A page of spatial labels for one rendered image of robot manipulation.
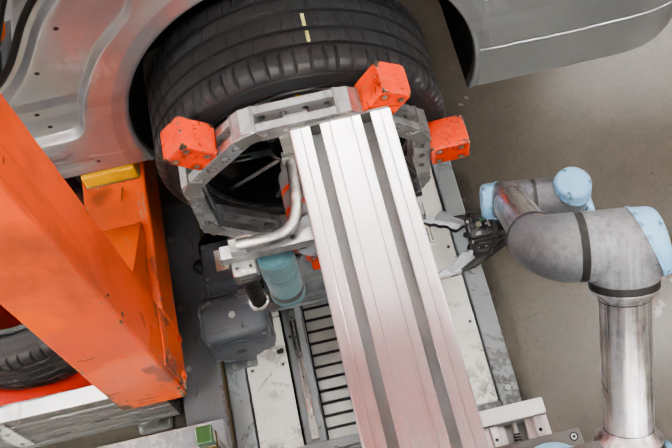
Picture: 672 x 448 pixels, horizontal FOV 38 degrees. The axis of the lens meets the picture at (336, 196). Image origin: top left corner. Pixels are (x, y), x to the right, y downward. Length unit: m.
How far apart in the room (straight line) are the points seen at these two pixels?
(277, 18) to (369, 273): 1.26
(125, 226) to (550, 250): 1.15
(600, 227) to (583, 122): 1.65
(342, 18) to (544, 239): 0.68
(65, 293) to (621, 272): 0.93
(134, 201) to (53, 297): 0.72
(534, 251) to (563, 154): 1.57
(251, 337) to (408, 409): 1.81
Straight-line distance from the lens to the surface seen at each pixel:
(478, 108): 3.22
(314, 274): 2.73
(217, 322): 2.53
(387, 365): 0.75
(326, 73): 1.94
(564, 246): 1.58
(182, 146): 1.92
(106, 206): 2.42
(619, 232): 1.60
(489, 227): 2.03
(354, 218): 0.79
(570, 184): 1.97
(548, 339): 2.91
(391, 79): 1.91
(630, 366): 1.68
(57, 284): 1.69
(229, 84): 1.93
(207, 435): 2.19
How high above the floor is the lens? 2.74
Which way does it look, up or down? 63 degrees down
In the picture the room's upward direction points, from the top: 11 degrees counter-clockwise
